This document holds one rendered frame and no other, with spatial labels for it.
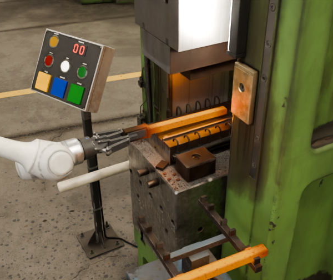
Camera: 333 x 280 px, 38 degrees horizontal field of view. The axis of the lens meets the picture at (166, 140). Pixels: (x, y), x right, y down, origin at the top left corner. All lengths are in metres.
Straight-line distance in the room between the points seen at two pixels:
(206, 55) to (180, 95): 0.39
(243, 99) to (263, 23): 0.24
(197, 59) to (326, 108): 0.43
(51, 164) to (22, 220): 1.65
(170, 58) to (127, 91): 2.71
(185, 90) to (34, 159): 0.78
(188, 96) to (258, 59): 0.65
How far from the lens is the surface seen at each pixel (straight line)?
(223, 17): 1.51
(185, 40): 1.46
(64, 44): 2.11
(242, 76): 1.42
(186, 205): 1.66
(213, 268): 1.30
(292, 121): 1.34
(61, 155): 1.35
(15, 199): 3.14
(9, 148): 1.40
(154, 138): 1.78
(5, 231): 2.94
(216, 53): 1.61
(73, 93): 2.03
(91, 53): 2.01
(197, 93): 1.98
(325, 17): 1.28
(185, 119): 1.74
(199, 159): 1.64
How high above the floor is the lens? 1.93
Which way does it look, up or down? 33 degrees down
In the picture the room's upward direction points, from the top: straight up
